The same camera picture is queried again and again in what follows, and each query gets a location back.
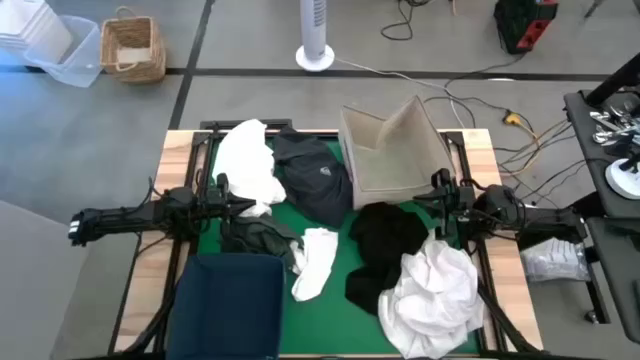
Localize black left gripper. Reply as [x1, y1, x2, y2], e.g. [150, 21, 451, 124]
[198, 172, 257, 224]

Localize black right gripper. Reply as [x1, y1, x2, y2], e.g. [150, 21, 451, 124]
[413, 168, 476, 237]

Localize dark green garment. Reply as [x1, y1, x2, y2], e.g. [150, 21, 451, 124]
[221, 214, 304, 269]

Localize white textured lace garment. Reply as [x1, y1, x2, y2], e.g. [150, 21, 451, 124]
[212, 118, 288, 219]

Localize black garment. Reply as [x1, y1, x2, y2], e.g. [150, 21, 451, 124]
[344, 201, 431, 317]

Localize dark grey logo shirt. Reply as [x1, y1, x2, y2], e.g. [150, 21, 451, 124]
[272, 126, 355, 230]

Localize small white cloth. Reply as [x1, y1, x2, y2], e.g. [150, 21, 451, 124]
[289, 227, 340, 303]

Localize large white shirt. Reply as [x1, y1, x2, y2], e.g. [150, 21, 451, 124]
[377, 229, 486, 360]

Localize beige fabric storage bin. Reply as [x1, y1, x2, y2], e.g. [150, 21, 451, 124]
[338, 94, 457, 211]

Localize navy white striped fabric bin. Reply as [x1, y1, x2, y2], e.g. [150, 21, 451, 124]
[165, 252, 286, 360]

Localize clear plastic bag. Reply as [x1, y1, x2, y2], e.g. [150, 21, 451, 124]
[519, 237, 591, 283]

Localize green table mat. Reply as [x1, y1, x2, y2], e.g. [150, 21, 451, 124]
[197, 137, 481, 357]

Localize wicker basket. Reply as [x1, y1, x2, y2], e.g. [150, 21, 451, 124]
[99, 5, 167, 85]

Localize shiny metal utensil heap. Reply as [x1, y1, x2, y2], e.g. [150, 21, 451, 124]
[589, 99, 640, 149]

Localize white tower fan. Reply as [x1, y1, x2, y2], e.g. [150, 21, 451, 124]
[294, 0, 336, 73]

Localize white round lamp base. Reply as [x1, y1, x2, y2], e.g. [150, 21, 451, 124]
[604, 157, 640, 201]

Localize black side table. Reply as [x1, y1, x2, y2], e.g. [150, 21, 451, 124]
[563, 89, 640, 346]

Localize clear plastic tub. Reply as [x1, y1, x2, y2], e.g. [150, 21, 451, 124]
[22, 14, 104, 89]

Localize black diagonal stand pole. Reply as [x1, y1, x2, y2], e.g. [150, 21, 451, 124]
[584, 52, 640, 107]

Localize white stacked containers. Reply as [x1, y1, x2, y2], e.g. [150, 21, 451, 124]
[0, 0, 74, 65]

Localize black aluminium table frame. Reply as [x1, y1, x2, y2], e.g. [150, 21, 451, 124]
[107, 118, 551, 360]

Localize yellow floor cable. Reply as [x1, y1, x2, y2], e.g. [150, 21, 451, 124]
[499, 119, 571, 176]

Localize white fan power cable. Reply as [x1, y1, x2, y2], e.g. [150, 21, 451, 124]
[332, 57, 466, 129]

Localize long black floor cable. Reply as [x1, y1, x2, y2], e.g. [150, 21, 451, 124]
[443, 52, 526, 116]

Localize black looped floor cable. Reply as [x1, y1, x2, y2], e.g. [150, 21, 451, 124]
[380, 0, 416, 41]

